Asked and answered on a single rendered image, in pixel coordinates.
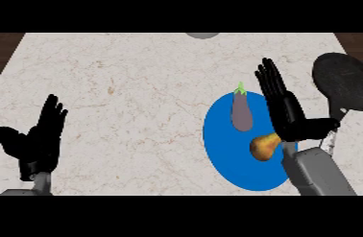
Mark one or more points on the grey round object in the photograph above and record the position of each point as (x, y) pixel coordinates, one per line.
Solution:
(202, 35)

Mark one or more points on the blue plate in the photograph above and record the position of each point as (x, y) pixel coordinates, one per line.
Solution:
(233, 157)

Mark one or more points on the black frying pan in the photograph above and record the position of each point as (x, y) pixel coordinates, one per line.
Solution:
(341, 84)

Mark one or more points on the yellow-brown pear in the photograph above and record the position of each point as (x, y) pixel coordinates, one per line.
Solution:
(264, 147)

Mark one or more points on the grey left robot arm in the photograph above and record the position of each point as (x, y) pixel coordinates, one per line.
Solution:
(35, 185)

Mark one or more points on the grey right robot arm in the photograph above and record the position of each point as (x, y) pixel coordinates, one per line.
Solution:
(317, 172)

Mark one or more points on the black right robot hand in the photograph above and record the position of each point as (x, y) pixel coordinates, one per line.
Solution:
(285, 114)

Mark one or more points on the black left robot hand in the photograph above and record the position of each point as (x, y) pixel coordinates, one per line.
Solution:
(44, 141)

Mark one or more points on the purple eggplant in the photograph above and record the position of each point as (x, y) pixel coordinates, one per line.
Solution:
(240, 112)

